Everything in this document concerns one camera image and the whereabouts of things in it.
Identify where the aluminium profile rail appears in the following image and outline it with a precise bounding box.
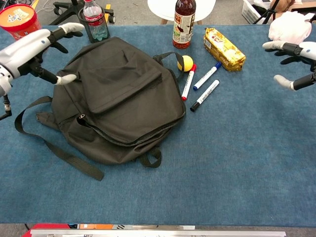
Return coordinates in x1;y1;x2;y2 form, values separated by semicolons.
30;229;287;237

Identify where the black cap whiteboard marker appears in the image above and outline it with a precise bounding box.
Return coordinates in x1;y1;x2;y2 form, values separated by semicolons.
189;79;220;112

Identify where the white round stool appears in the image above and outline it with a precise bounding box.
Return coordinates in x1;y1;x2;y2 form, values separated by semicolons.
147;0;217;25

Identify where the black office chair base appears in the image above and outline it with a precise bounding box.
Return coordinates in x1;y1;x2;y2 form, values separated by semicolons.
49;0;117;25

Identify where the white plastic bag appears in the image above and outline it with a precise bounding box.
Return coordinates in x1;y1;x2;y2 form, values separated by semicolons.
268;11;313;45

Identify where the brown plush toy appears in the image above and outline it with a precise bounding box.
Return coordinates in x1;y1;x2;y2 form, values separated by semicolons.
271;0;295;13

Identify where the red instant noodle cup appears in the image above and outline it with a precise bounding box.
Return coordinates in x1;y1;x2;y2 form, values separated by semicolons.
0;3;42;41

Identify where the blue cap whiteboard marker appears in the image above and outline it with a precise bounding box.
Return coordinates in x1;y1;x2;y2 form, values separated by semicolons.
193;62;222;91

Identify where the yellow foam ball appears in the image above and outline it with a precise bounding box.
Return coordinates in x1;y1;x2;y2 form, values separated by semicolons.
177;55;194;72

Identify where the blue felt table mat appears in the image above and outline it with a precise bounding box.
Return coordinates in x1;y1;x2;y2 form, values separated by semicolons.
0;24;316;227

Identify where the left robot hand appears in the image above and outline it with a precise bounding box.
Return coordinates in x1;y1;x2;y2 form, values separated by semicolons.
0;22;86;86

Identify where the brown tea bottle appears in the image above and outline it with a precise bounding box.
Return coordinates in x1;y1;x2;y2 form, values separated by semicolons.
172;0;197;49

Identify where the red panel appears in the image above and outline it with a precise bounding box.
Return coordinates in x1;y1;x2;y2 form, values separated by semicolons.
29;223;79;232

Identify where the clear cola bottle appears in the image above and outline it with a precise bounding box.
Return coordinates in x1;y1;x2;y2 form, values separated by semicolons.
82;0;111;44

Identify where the black wire bottle holder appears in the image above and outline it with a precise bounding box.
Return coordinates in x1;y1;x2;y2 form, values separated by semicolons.
78;8;111;44

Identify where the black tripod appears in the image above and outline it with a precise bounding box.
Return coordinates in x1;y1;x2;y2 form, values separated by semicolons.
253;0;278;25

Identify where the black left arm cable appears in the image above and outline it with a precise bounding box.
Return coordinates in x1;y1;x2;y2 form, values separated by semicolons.
0;95;13;121

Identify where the gold foil snack package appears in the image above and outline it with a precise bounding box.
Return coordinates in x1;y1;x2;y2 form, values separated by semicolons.
203;27;247;72

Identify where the black fabric backpack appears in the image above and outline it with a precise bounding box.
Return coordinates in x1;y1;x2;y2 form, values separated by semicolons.
14;36;187;182

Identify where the red cap whiteboard marker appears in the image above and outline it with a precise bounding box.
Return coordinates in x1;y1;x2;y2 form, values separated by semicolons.
181;64;198;101

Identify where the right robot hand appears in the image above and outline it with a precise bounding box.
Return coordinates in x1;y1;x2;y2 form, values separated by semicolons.
262;40;316;92

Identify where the white plastic basket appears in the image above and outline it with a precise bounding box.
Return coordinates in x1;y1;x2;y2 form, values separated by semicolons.
241;0;272;25

